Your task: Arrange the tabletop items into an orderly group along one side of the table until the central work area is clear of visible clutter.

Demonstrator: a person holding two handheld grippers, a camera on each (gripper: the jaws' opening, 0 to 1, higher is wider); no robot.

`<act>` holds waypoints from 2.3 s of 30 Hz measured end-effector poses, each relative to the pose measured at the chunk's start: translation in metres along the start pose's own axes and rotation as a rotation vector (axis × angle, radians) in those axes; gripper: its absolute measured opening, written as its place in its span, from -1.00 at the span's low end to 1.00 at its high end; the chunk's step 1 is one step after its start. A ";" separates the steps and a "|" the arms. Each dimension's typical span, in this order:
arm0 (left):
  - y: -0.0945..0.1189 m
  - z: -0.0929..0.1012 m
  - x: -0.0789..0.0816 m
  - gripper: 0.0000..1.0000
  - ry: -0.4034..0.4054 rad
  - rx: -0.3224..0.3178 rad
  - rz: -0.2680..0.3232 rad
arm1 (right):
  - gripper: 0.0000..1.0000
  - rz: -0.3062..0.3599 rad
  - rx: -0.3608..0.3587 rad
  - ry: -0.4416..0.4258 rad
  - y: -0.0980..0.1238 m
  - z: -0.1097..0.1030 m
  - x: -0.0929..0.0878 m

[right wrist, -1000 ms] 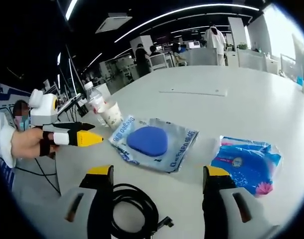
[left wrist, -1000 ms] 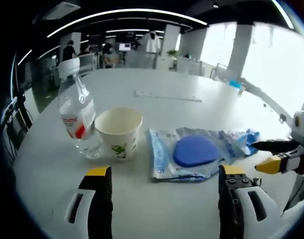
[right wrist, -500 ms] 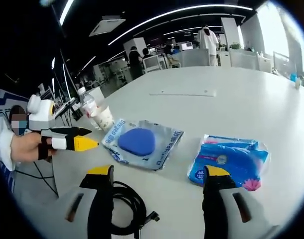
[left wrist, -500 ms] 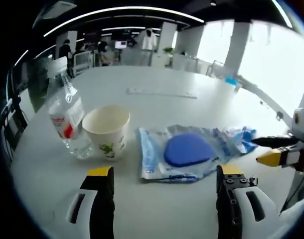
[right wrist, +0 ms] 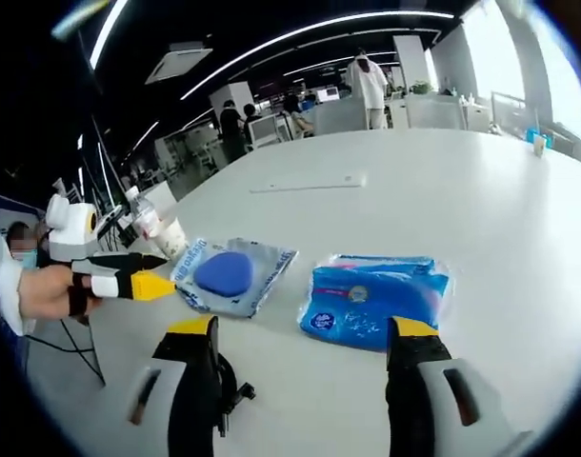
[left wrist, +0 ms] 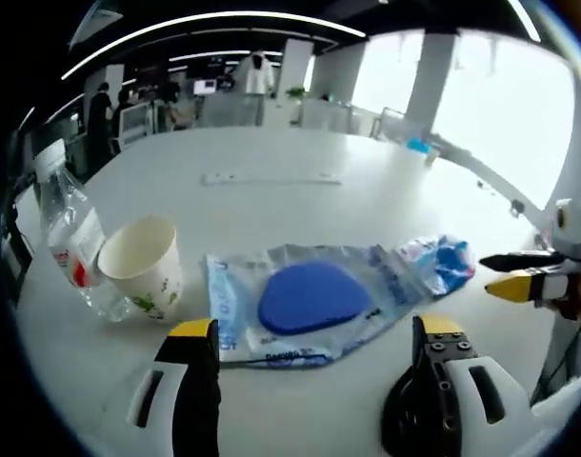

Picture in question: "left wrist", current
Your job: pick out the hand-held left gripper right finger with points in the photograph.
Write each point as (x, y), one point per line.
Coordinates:
(443, 381)

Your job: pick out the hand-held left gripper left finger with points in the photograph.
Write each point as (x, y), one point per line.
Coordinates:
(200, 381)

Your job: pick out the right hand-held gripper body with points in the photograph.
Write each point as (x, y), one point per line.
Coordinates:
(576, 228)

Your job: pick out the blue tissue pack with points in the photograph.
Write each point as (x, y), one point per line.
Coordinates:
(443, 264)

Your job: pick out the white paper cup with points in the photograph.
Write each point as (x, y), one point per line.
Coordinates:
(143, 266)

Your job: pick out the plastic bag with blue pad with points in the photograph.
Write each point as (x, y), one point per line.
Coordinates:
(309, 300)

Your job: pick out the clear plastic water bottle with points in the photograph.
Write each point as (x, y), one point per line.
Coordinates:
(71, 238)

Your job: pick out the person's white coat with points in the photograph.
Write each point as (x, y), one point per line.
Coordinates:
(566, 400)

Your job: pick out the small blue box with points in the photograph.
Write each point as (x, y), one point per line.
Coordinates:
(421, 145)

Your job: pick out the white office chair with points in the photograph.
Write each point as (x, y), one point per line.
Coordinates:
(135, 121)

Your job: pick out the green potted plant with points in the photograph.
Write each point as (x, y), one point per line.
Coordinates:
(296, 93)

